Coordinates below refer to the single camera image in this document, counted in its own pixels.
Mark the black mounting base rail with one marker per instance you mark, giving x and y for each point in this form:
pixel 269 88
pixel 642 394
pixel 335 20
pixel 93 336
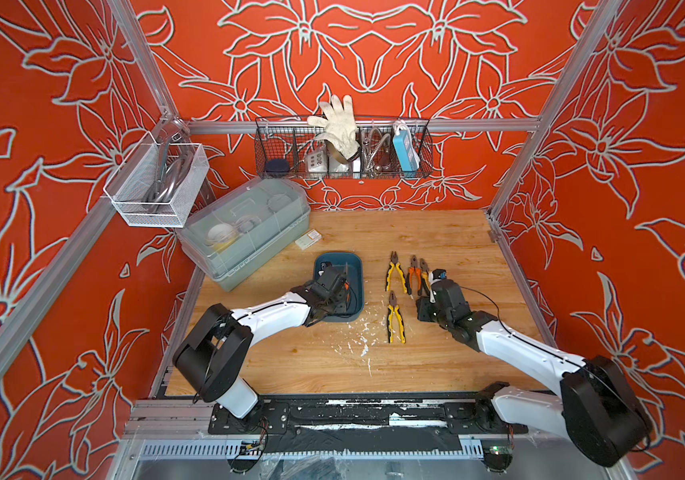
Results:
pixel 459 413

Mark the light blue box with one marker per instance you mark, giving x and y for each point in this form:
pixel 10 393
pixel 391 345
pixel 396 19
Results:
pixel 407 157

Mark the white power strip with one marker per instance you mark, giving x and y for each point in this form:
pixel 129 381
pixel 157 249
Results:
pixel 317 162

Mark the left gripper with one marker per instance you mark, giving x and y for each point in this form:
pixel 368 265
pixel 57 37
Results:
pixel 341 301

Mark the teal plastic storage box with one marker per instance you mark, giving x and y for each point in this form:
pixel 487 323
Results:
pixel 354 272

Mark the dark round can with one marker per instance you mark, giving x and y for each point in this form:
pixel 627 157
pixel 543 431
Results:
pixel 276 168

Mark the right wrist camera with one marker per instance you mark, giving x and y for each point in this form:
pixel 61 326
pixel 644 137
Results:
pixel 437 275

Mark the white work glove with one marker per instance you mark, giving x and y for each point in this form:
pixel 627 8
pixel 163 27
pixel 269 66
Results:
pixel 338 126

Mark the yellow black combination pliers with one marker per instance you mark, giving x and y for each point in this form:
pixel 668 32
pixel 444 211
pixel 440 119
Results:
pixel 395 269

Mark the small white orange carton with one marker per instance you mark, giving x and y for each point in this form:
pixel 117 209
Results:
pixel 309 239

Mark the translucent grey tool case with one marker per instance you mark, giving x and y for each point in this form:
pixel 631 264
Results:
pixel 237 234

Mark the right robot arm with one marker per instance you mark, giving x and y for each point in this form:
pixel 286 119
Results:
pixel 587 402

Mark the orange yellow black pliers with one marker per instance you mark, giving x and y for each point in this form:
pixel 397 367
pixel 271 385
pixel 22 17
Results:
pixel 424 273

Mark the black wire wall basket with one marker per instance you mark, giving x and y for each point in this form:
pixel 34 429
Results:
pixel 376 148

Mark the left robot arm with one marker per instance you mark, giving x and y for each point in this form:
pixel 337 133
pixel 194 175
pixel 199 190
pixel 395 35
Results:
pixel 211 357

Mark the white mesh wall basket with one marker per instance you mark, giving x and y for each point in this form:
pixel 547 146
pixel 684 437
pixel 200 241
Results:
pixel 158 185

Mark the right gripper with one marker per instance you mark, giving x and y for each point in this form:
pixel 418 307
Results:
pixel 421 307

